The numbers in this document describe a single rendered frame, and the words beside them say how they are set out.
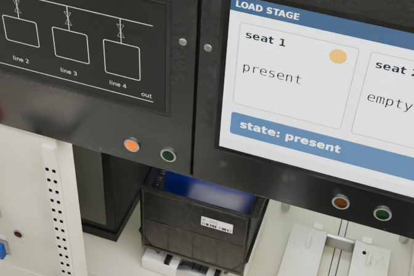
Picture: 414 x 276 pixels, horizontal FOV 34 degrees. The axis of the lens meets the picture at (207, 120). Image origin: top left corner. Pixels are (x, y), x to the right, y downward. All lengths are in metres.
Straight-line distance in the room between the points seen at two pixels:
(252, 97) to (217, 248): 0.59
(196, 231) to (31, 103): 0.50
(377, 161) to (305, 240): 0.71
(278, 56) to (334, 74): 0.06
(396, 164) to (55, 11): 0.42
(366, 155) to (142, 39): 0.28
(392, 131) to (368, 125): 0.03
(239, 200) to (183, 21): 0.67
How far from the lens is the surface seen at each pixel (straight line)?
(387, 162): 0.78
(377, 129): 0.75
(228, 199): 1.35
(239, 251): 1.29
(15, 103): 0.93
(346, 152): 0.78
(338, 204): 0.83
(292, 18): 0.69
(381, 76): 0.71
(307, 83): 0.73
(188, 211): 1.25
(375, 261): 1.48
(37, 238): 1.14
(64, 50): 0.82
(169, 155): 0.86
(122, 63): 0.79
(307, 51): 0.70
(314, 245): 1.47
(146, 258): 1.42
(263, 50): 0.71
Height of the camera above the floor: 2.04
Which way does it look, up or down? 42 degrees down
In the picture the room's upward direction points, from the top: 4 degrees clockwise
